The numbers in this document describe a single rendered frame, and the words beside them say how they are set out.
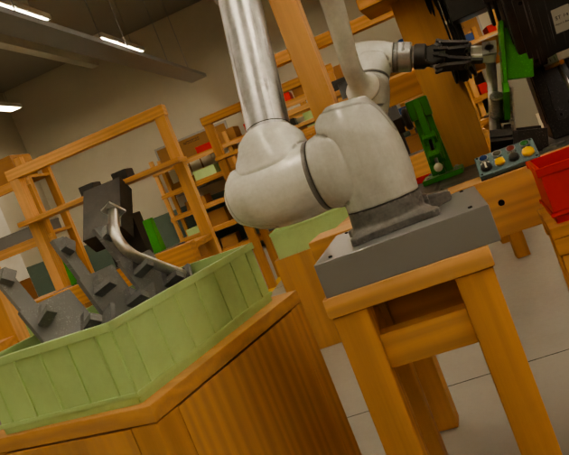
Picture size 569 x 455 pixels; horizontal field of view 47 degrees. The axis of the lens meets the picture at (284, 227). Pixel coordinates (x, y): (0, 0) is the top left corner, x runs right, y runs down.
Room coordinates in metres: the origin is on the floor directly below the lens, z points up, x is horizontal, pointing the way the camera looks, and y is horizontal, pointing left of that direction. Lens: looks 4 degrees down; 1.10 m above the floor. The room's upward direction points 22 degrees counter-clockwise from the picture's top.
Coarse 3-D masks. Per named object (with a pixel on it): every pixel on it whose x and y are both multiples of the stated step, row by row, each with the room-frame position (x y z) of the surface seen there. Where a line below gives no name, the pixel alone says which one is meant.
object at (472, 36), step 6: (474, 30) 10.66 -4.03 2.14; (486, 30) 10.79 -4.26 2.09; (492, 30) 10.67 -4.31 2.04; (468, 36) 10.72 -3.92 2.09; (474, 36) 10.67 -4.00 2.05; (480, 36) 10.65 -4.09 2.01; (486, 36) 10.59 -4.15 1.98; (474, 42) 10.63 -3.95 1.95; (402, 72) 10.88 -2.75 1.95; (390, 78) 10.92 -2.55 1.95; (480, 84) 10.73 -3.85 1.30; (486, 84) 10.72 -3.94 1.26; (480, 90) 10.74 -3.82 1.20; (486, 90) 10.73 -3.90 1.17; (420, 96) 10.85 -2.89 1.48; (486, 96) 10.66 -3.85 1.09; (414, 132) 10.95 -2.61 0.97
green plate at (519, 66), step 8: (504, 32) 1.80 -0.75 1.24; (504, 40) 1.79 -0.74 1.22; (504, 48) 1.79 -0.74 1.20; (512, 48) 1.80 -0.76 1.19; (504, 56) 1.79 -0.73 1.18; (512, 56) 1.80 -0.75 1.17; (520, 56) 1.79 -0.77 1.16; (504, 64) 1.80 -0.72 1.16; (512, 64) 1.80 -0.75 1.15; (520, 64) 1.79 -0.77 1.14; (528, 64) 1.79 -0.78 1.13; (504, 72) 1.80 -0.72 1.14; (512, 72) 1.80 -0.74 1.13; (520, 72) 1.80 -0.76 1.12; (528, 72) 1.79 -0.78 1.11; (504, 80) 1.80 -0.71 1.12
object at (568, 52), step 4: (560, 52) 1.59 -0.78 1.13; (564, 52) 1.59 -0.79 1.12; (568, 52) 1.59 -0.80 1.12; (552, 56) 1.68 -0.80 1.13; (556, 56) 1.60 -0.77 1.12; (560, 56) 1.59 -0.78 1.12; (564, 56) 1.59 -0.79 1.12; (568, 56) 1.59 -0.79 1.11; (548, 60) 1.77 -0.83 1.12; (552, 60) 1.70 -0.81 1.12; (556, 60) 1.63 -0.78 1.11; (560, 60) 1.59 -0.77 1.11; (548, 64) 1.80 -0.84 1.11; (552, 64) 1.74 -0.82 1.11; (556, 64) 1.65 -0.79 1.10; (560, 64) 1.61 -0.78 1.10; (548, 68) 1.83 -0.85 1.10; (552, 68) 1.78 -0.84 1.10
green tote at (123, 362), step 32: (224, 256) 1.66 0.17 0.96; (192, 288) 1.49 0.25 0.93; (224, 288) 1.60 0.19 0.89; (256, 288) 1.72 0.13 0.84; (128, 320) 1.28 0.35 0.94; (160, 320) 1.36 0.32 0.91; (192, 320) 1.45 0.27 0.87; (224, 320) 1.55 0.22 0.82; (0, 352) 1.48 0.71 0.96; (32, 352) 1.33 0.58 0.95; (64, 352) 1.30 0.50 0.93; (96, 352) 1.26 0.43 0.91; (128, 352) 1.26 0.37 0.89; (160, 352) 1.33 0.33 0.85; (192, 352) 1.41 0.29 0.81; (0, 384) 1.40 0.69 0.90; (32, 384) 1.36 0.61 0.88; (64, 384) 1.32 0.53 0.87; (96, 384) 1.28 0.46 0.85; (128, 384) 1.24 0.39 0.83; (160, 384) 1.30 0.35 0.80; (0, 416) 1.42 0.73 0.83; (32, 416) 1.37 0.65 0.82; (64, 416) 1.33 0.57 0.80
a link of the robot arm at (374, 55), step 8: (360, 48) 1.98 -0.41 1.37; (368, 48) 1.97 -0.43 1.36; (376, 48) 1.96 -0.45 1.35; (384, 48) 1.96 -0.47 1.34; (392, 48) 1.96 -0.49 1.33; (360, 56) 1.96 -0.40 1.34; (368, 56) 1.96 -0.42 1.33; (376, 56) 1.95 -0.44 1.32; (384, 56) 1.95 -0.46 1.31; (392, 56) 1.95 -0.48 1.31; (360, 64) 1.96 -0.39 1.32; (368, 64) 1.95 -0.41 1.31; (376, 64) 1.94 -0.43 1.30; (384, 64) 1.95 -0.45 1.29; (392, 64) 1.96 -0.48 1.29; (384, 72) 1.94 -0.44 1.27; (392, 72) 2.00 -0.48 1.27
